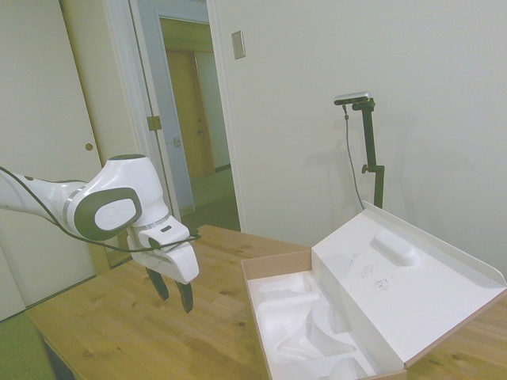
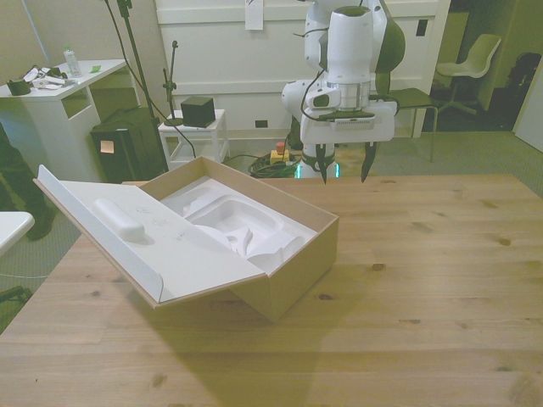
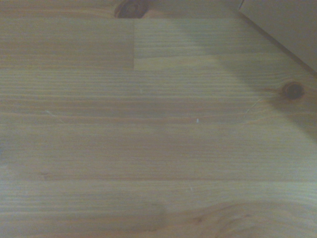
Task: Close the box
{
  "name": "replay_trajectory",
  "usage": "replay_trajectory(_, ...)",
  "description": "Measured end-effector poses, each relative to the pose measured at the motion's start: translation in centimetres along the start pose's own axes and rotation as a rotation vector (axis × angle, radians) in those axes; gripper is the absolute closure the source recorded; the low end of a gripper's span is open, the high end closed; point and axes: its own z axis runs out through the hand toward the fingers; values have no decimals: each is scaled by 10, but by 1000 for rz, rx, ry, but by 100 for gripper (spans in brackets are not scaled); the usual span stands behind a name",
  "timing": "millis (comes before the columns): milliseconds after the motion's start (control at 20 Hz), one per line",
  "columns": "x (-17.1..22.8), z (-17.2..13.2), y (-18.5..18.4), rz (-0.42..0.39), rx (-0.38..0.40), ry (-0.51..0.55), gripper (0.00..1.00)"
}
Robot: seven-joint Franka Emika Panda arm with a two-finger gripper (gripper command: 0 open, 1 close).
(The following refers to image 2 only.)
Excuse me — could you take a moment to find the white paper sheet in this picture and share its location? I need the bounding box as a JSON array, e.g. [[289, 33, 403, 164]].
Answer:
[[244, 0, 265, 31]]

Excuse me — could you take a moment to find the white moulded foam insert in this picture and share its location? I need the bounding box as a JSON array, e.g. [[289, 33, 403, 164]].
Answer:
[[160, 175, 317, 277]]

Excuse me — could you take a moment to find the black cube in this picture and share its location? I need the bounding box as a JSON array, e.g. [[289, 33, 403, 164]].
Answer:
[[180, 96, 215, 129]]

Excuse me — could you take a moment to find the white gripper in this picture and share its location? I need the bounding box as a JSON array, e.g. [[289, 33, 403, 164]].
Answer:
[[299, 99, 396, 186]]

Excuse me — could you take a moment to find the clear plastic bottle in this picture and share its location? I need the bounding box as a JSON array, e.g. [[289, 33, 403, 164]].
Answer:
[[63, 43, 82, 79]]

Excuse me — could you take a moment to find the person leg in dark trousers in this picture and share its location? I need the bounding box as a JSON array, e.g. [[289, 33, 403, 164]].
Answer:
[[0, 121, 57, 243]]

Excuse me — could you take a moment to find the brown cardboard box with lid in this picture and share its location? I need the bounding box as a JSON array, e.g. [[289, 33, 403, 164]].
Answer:
[[32, 155, 340, 326]]

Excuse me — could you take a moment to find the black equipment case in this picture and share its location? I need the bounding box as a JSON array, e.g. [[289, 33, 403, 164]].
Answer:
[[89, 109, 169, 184]]

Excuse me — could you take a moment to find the black bag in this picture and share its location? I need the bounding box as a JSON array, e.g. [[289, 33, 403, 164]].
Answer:
[[506, 52, 542, 129]]

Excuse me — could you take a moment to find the white plastic chair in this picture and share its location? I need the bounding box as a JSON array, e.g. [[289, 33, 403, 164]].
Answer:
[[434, 33, 502, 116]]

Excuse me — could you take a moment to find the small black stand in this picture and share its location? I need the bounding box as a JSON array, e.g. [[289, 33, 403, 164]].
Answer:
[[161, 39, 186, 128]]

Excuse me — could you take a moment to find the dark chair with metal legs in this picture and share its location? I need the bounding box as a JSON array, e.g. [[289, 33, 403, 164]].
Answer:
[[372, 11, 439, 163]]

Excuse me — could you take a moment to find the green cable bundle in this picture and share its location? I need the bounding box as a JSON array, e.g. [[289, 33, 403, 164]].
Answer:
[[247, 153, 303, 178]]

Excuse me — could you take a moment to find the white controller on desk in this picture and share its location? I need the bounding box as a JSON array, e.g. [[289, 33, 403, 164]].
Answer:
[[21, 65, 69, 92]]

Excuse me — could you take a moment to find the white desk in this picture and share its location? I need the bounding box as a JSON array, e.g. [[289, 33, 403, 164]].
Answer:
[[0, 59, 142, 184]]

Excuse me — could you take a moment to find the white door panel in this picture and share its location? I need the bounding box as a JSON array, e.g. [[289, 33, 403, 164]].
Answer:
[[510, 62, 543, 150]]

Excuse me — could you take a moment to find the white side table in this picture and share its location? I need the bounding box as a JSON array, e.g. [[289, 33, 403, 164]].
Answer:
[[0, 210, 36, 258]]

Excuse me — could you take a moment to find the tall black tripod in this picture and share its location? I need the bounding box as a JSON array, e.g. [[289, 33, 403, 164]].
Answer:
[[100, 0, 170, 171]]

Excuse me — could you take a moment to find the yellow emergency stop button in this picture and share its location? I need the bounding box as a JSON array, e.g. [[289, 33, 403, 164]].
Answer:
[[270, 142, 292, 164]]

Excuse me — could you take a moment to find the white drawer cart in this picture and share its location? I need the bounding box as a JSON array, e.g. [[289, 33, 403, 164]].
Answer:
[[157, 109, 232, 171]]

